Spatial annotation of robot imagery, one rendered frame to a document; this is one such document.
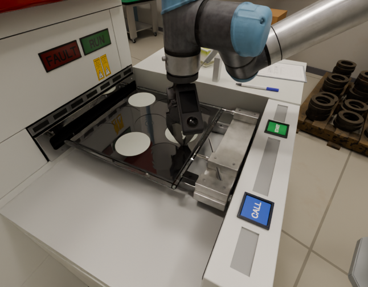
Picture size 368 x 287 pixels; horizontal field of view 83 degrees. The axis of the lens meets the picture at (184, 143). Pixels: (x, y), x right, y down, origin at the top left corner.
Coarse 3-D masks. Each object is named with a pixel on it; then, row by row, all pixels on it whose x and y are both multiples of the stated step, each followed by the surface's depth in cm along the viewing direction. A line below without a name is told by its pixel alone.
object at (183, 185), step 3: (123, 162) 64; (159, 177) 60; (180, 183) 57; (183, 183) 56; (186, 183) 56; (180, 186) 58; (183, 186) 57; (186, 186) 56; (189, 186) 56; (192, 186) 55; (186, 189) 57; (189, 189) 57; (192, 189) 56; (231, 195) 53; (228, 201) 52; (228, 204) 53
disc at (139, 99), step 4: (144, 92) 81; (132, 96) 79; (136, 96) 79; (140, 96) 79; (144, 96) 79; (148, 96) 79; (152, 96) 79; (128, 100) 77; (132, 100) 77; (136, 100) 77; (140, 100) 77; (144, 100) 77; (148, 100) 77; (152, 100) 77; (132, 104) 75; (136, 104) 75; (140, 104) 75; (144, 104) 75; (148, 104) 75
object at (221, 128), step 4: (216, 124) 74; (220, 124) 74; (216, 128) 74; (220, 128) 73; (224, 128) 73; (216, 132) 75; (220, 132) 75; (224, 132) 74; (252, 136) 70; (252, 140) 71
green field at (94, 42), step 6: (90, 36) 62; (96, 36) 64; (102, 36) 65; (108, 36) 68; (84, 42) 60; (90, 42) 62; (96, 42) 64; (102, 42) 66; (108, 42) 68; (84, 48) 61; (90, 48) 63; (96, 48) 65
